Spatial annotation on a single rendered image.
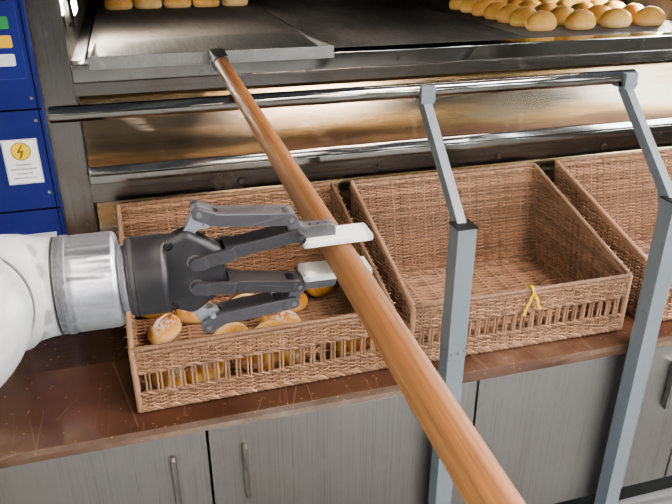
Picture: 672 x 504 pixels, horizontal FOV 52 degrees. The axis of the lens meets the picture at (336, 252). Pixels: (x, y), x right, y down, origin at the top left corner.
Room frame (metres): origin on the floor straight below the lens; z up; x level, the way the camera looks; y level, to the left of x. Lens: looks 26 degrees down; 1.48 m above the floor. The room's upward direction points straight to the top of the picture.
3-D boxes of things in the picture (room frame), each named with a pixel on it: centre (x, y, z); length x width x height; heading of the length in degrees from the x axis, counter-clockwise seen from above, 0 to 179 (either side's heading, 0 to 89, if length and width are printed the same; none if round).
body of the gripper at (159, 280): (0.58, 0.15, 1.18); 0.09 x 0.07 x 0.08; 106
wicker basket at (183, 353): (1.41, 0.20, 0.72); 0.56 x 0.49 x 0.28; 107
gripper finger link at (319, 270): (0.62, 0.00, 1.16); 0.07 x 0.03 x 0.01; 106
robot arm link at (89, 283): (0.56, 0.22, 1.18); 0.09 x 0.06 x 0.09; 16
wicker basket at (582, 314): (1.57, -0.36, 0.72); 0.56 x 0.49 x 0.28; 106
